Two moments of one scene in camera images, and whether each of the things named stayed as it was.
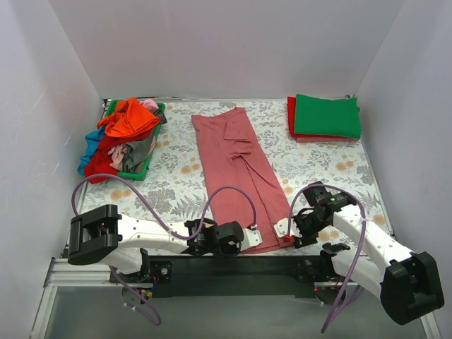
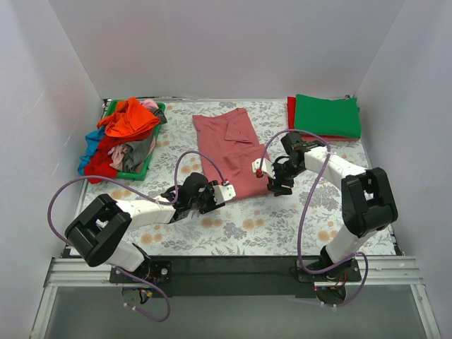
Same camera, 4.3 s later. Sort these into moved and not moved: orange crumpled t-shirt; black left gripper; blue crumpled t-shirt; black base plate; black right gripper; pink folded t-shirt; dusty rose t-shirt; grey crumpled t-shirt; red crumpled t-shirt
Moved: black left gripper; black right gripper; dusty rose t-shirt
Not moved: orange crumpled t-shirt; red crumpled t-shirt; black base plate; pink folded t-shirt; grey crumpled t-shirt; blue crumpled t-shirt
